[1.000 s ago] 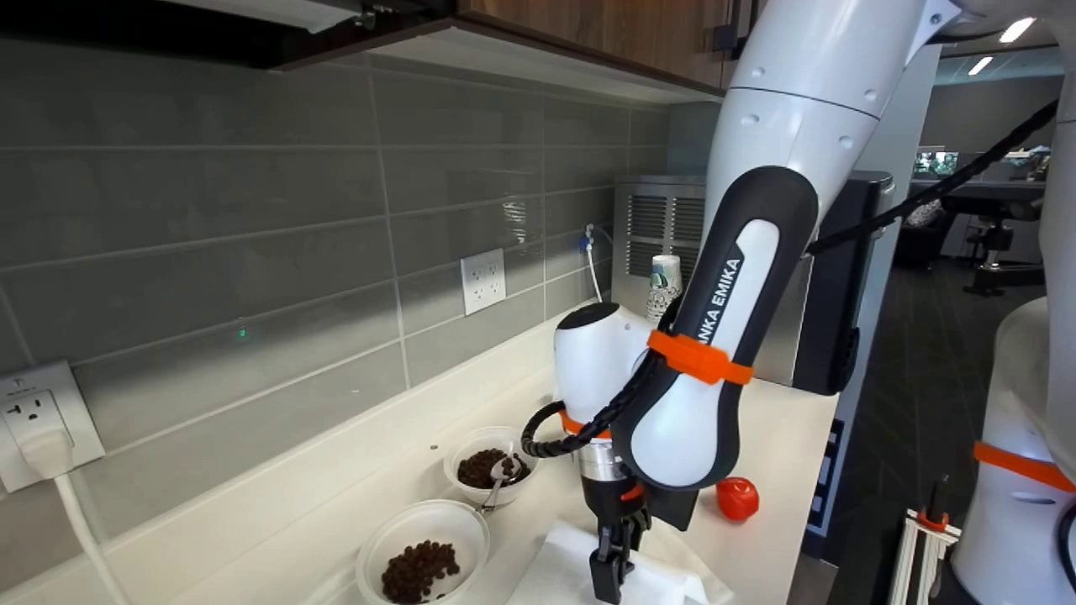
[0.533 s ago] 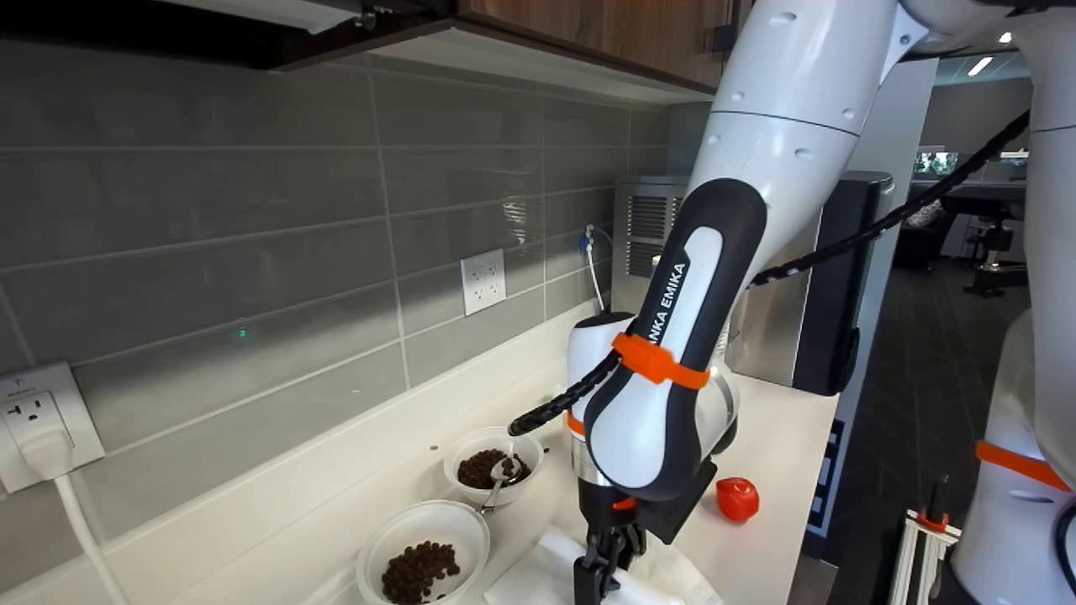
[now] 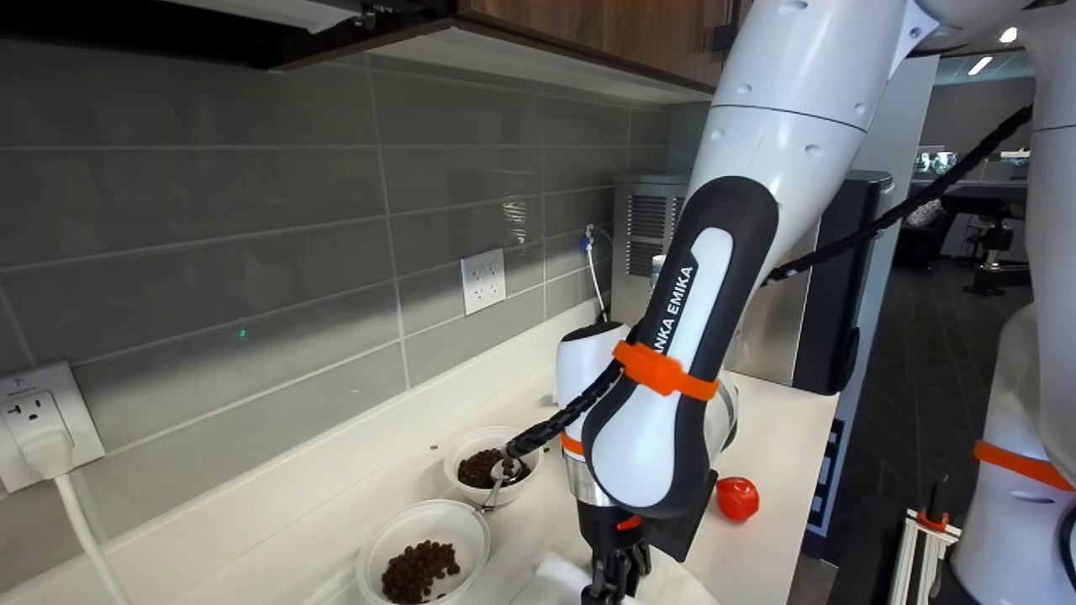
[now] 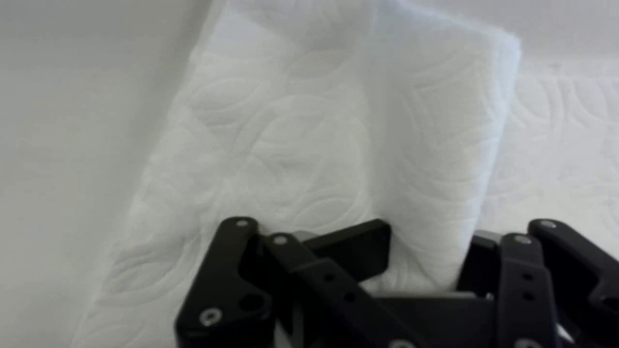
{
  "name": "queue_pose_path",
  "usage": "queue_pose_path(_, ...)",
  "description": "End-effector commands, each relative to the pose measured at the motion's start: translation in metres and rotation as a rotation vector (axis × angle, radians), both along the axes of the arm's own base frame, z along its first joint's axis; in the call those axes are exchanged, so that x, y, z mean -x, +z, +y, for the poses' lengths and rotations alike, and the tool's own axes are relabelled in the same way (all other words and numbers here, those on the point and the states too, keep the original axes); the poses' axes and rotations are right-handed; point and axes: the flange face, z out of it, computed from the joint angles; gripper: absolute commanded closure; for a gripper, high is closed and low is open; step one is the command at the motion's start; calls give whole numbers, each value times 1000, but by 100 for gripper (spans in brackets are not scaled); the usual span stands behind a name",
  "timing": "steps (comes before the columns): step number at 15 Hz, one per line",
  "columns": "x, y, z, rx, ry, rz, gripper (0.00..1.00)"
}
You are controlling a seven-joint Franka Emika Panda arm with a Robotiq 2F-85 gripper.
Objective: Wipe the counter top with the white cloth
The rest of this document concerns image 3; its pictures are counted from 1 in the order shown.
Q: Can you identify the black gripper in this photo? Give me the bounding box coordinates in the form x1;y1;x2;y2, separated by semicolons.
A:
574;499;655;605

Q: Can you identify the white paper towel cloth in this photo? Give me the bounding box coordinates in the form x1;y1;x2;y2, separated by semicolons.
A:
515;545;720;605

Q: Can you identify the white bowl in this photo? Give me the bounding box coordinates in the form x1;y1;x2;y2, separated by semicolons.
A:
354;498;495;605
436;426;546;512

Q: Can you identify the red plastic toy fruit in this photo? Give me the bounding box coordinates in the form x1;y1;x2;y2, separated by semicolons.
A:
713;475;768;528

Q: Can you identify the metal spoon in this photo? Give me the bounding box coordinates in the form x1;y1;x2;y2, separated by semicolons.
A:
482;447;534;515

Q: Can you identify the coffee bean pile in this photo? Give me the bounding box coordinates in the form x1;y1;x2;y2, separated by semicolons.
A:
454;447;521;491
379;536;465;605

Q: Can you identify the blue and white label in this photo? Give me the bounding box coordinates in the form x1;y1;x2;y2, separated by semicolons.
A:
808;414;846;540

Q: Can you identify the black office chair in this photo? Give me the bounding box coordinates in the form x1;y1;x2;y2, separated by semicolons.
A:
970;210;1019;294

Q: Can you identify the background office desk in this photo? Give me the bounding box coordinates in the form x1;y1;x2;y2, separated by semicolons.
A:
934;177;1036;229

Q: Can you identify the white overhead panel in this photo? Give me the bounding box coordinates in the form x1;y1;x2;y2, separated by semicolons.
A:
189;0;368;35

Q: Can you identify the small orange wrist strap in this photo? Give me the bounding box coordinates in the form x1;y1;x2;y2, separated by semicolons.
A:
559;434;648;536

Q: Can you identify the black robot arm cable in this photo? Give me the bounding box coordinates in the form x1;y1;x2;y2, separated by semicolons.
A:
501;99;1036;463

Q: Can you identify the wide orange arm strap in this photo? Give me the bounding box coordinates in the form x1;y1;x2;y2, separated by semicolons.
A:
611;339;720;402

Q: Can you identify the white post with orange clamp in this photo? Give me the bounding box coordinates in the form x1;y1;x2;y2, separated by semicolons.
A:
888;503;966;605

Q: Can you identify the white double wall outlet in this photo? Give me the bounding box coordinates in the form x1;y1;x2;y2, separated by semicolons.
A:
457;244;510;318

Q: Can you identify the white cable with blue connector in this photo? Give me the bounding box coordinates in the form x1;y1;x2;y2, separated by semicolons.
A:
574;222;618;329

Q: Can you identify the orange robot base strap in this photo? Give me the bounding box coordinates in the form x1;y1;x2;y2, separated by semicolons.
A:
973;435;1076;498

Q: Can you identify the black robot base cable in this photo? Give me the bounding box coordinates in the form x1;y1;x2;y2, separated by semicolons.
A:
1050;498;1076;605

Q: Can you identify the wooden wall cabinet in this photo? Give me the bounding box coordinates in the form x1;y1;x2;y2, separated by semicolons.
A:
279;0;751;107

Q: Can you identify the white power plug with cable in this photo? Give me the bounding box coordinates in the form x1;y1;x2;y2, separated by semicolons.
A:
9;419;135;605

